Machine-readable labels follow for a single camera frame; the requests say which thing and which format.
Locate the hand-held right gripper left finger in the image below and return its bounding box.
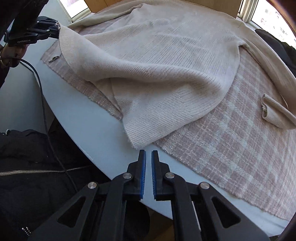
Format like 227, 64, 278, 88
28, 149, 147, 241

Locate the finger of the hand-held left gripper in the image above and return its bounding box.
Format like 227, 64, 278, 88
35, 17, 61, 29
37, 28, 60, 39

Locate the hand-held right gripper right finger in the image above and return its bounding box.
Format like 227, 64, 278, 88
151, 150, 271, 241

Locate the beige knitted sweater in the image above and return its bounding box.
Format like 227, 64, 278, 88
58, 0, 296, 150

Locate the person's left hand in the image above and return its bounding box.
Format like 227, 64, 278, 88
0, 44, 29, 67

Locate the light wooden board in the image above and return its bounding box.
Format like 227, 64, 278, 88
84, 0, 241, 19

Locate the pink plaid blanket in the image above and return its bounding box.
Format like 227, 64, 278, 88
41, 14, 296, 220

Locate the person in black jacket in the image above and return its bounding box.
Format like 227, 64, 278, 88
0, 120, 151, 241

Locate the black garment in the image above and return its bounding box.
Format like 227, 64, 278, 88
254, 29, 296, 77

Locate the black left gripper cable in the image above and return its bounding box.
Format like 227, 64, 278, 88
20, 58, 78, 193

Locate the white window frame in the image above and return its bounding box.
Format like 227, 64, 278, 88
59, 0, 296, 33

